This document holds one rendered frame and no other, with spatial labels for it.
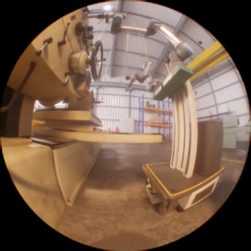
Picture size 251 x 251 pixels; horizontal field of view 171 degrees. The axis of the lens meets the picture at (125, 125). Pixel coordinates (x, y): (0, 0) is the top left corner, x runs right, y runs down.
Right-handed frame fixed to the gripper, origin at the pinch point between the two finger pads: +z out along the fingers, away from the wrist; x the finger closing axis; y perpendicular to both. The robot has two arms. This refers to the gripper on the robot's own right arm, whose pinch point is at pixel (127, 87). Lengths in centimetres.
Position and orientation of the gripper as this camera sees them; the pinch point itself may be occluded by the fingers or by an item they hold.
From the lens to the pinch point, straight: 104.8
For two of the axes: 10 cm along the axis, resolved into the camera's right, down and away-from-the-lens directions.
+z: -4.0, 8.8, -2.6
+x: -1.7, 2.1, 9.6
